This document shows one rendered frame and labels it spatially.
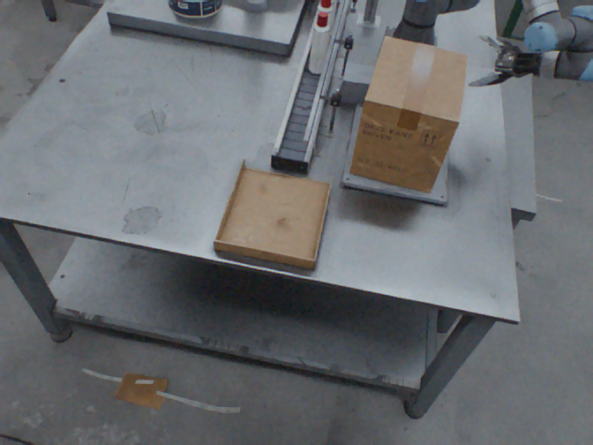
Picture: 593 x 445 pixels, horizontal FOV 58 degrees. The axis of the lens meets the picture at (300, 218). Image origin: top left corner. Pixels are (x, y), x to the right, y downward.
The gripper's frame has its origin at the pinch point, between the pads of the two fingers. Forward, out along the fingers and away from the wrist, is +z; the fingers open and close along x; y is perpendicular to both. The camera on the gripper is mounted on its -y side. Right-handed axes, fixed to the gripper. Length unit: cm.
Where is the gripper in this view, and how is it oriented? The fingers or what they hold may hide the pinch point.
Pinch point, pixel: (473, 61)
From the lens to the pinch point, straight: 180.3
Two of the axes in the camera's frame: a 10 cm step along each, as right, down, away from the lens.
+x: -1.8, 9.8, 1.3
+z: -8.3, -2.2, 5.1
